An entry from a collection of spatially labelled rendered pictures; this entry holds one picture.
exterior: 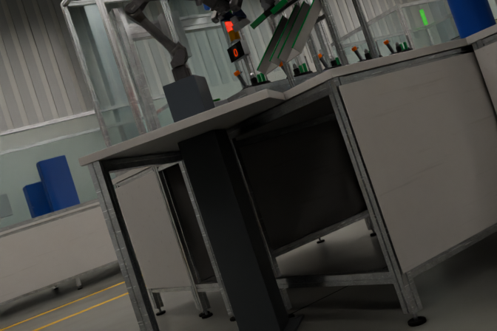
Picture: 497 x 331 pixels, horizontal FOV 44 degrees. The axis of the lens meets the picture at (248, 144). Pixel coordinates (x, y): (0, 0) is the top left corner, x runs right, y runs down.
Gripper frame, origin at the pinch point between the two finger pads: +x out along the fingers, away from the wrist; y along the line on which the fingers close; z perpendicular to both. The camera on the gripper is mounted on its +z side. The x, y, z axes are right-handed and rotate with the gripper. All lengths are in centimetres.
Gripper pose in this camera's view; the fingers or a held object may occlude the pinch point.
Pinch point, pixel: (236, 15)
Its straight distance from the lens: 261.6
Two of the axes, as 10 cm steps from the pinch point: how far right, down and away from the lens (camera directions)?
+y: -5.9, 1.6, 7.9
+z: 2.0, -9.2, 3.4
